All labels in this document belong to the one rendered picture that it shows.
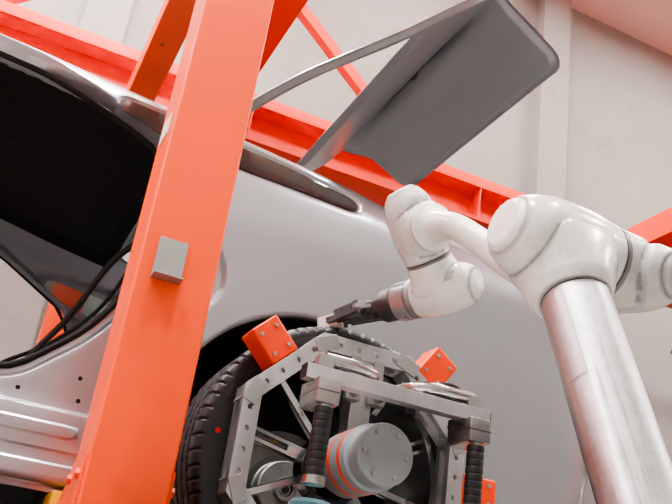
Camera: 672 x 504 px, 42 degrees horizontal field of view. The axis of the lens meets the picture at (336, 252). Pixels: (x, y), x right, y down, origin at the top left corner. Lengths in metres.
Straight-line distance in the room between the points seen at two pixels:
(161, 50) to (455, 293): 2.19
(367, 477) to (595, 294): 0.71
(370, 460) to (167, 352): 0.45
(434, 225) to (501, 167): 5.88
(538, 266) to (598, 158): 7.16
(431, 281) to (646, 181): 6.95
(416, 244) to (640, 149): 7.12
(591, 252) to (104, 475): 0.93
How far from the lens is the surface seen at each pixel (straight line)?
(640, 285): 1.41
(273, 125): 5.14
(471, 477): 1.82
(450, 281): 1.86
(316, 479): 1.65
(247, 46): 2.08
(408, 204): 1.85
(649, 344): 8.06
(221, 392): 1.94
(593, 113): 8.66
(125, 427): 1.70
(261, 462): 2.43
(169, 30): 3.63
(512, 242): 1.30
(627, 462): 1.12
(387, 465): 1.81
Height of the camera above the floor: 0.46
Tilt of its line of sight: 25 degrees up
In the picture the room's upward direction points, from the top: 9 degrees clockwise
